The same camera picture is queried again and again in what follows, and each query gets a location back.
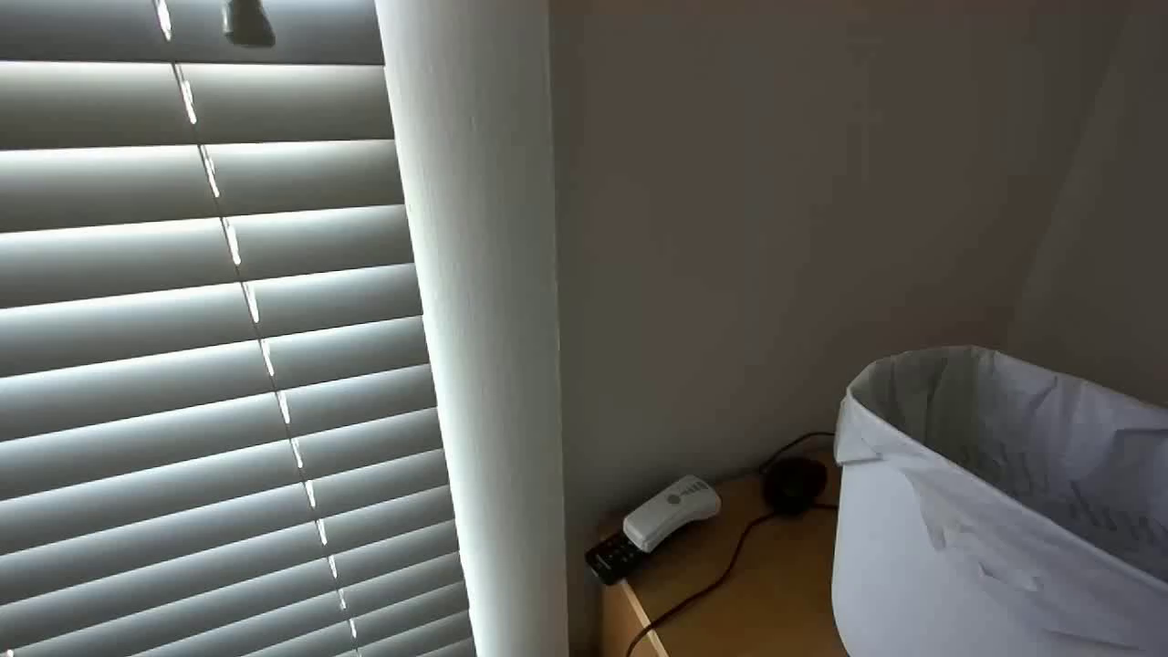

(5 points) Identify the white bin with liner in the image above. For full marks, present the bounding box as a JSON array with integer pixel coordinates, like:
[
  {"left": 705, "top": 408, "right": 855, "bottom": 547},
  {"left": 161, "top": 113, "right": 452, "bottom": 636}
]
[{"left": 827, "top": 344, "right": 1168, "bottom": 657}]

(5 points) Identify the white handheld device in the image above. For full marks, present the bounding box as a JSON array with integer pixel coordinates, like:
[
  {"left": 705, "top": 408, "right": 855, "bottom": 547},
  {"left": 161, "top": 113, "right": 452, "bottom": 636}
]
[{"left": 621, "top": 471, "right": 727, "bottom": 556}]

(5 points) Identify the black remote control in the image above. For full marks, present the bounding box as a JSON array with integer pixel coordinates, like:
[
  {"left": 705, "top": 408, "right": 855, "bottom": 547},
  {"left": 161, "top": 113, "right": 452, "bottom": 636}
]
[{"left": 582, "top": 532, "right": 649, "bottom": 589}]

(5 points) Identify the black round puck device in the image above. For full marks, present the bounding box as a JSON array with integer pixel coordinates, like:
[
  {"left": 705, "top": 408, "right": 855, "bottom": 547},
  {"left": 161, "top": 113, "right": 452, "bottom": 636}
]
[{"left": 758, "top": 456, "right": 832, "bottom": 520}]

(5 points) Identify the white slatted window blind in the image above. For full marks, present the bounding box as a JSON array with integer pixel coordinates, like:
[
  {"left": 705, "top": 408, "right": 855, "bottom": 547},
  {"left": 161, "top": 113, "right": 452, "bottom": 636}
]
[{"left": 0, "top": 0, "right": 483, "bottom": 657}]

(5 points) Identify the dark blind wand knob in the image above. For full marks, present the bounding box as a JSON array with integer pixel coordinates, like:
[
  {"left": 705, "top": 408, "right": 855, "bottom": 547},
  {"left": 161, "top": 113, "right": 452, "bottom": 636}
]
[{"left": 219, "top": 0, "right": 278, "bottom": 50}]

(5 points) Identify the black cable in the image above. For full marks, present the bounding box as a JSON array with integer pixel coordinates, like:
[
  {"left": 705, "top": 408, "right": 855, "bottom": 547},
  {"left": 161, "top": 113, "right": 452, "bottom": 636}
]
[{"left": 624, "top": 428, "right": 840, "bottom": 657}]

